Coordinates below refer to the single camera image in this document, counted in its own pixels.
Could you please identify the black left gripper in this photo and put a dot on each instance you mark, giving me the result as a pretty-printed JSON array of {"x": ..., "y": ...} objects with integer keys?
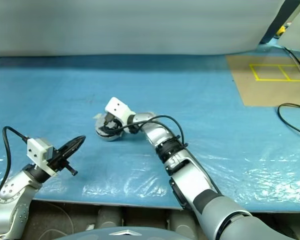
[{"x": 61, "y": 161}]

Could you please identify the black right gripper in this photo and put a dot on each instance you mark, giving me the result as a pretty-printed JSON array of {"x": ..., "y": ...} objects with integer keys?
[{"x": 113, "y": 125}]

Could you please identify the silver motor lid circuit board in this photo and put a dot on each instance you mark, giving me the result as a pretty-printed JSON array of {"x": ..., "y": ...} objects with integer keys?
[{"x": 100, "y": 122}]

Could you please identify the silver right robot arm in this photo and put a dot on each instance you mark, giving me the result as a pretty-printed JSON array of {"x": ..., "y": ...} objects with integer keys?
[{"x": 185, "y": 180}]

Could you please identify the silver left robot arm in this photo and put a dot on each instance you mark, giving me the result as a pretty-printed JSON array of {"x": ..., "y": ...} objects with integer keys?
[{"x": 12, "y": 192}]

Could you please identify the blue table mat plastic film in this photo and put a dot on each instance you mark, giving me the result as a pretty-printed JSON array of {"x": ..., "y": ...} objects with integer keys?
[{"x": 65, "y": 87}]

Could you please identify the grey rounded cylinder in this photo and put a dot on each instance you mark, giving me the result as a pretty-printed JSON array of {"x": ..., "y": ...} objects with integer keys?
[
  {"x": 110, "y": 217},
  {"x": 182, "y": 222}
]

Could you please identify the grey robot torso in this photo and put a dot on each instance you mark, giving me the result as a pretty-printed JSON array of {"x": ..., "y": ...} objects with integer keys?
[{"x": 125, "y": 236}]

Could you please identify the brown cardboard sheet yellow tape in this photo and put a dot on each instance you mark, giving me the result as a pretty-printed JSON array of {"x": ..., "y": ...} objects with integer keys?
[{"x": 265, "y": 92}]

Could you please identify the small yellow object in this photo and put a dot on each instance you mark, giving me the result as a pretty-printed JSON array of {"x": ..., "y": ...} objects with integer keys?
[{"x": 281, "y": 30}]

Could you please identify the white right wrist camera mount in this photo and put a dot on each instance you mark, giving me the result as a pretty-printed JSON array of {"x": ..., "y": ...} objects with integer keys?
[{"x": 116, "y": 106}]

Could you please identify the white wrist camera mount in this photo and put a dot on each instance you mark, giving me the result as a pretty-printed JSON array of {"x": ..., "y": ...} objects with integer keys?
[
  {"x": 116, "y": 106},
  {"x": 36, "y": 150}
]

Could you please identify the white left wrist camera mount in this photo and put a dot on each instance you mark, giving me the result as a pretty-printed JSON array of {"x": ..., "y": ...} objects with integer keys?
[{"x": 36, "y": 150}]

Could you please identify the dark metal post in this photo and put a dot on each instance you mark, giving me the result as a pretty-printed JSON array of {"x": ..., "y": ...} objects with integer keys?
[{"x": 277, "y": 22}]

